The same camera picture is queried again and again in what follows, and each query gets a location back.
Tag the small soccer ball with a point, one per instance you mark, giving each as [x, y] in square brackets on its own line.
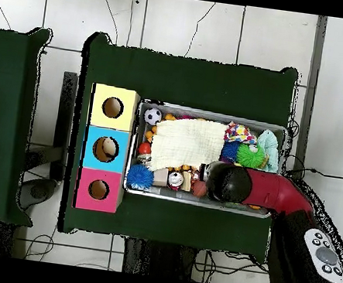
[153, 116]

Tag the cream muslin cloth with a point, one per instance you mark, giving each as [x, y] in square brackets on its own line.
[186, 143]

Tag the red ball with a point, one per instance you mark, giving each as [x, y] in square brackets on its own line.
[145, 148]

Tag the dark green table cloth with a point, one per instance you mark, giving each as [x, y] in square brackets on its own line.
[7, 110]
[182, 80]

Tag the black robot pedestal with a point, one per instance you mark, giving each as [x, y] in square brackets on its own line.
[158, 261]

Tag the large blue puffer ball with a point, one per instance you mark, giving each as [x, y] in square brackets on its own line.
[140, 177]

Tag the white polka dot cloth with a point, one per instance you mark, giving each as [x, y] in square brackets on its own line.
[239, 133]

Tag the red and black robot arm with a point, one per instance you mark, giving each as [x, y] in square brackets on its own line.
[271, 192]

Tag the shallow metal mesh bin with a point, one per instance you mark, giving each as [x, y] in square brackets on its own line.
[200, 114]

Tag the plain wooden block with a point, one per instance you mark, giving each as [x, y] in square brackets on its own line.
[160, 177]

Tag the wooden box with three holes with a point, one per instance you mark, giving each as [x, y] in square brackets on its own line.
[89, 158]

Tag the brown ball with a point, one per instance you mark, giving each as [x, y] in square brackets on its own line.
[199, 189]

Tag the grey plastic base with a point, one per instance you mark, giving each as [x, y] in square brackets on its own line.
[38, 191]

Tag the black upright panel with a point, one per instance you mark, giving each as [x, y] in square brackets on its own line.
[65, 118]

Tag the green puffer toy with eyes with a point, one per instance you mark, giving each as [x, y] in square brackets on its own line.
[249, 156]

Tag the mint green cloth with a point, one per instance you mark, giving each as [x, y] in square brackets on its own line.
[271, 151]

